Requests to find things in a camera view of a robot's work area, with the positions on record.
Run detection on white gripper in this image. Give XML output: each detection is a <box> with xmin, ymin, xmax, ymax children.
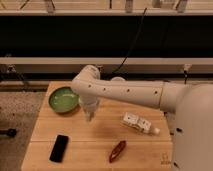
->
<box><xmin>79</xmin><ymin>96</ymin><xmax>99</xmax><ymax>115</ymax></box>

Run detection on white sponge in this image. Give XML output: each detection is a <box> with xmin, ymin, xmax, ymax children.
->
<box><xmin>85</xmin><ymin>111</ymin><xmax>94</xmax><ymax>122</ymax></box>

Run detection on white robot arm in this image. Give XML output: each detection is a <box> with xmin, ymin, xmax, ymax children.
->
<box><xmin>71</xmin><ymin>65</ymin><xmax>213</xmax><ymax>171</ymax></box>

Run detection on green ceramic bowl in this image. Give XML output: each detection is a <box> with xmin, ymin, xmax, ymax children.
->
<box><xmin>48</xmin><ymin>86</ymin><xmax>79</xmax><ymax>113</ymax></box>

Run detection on translucent plastic cup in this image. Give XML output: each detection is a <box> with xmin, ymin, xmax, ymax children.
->
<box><xmin>111</xmin><ymin>77</ymin><xmax>125</xmax><ymax>81</ymax></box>

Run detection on white plastic bottle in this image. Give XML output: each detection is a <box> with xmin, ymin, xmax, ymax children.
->
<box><xmin>123</xmin><ymin>113</ymin><xmax>160</xmax><ymax>135</ymax></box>

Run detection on black rectangular block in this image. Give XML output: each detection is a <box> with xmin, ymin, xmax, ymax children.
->
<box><xmin>49</xmin><ymin>135</ymin><xmax>69</xmax><ymax>162</ymax></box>

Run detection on brown wooden boat-shaped object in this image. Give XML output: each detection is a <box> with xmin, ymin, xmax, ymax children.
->
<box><xmin>109</xmin><ymin>140</ymin><xmax>126</xmax><ymax>163</ymax></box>

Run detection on black knob at left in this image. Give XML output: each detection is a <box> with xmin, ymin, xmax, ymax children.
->
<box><xmin>0</xmin><ymin>129</ymin><xmax>17</xmax><ymax>137</ymax></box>

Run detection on black hanging cable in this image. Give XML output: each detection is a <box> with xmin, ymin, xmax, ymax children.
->
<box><xmin>111</xmin><ymin>7</ymin><xmax>148</xmax><ymax>75</ymax></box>

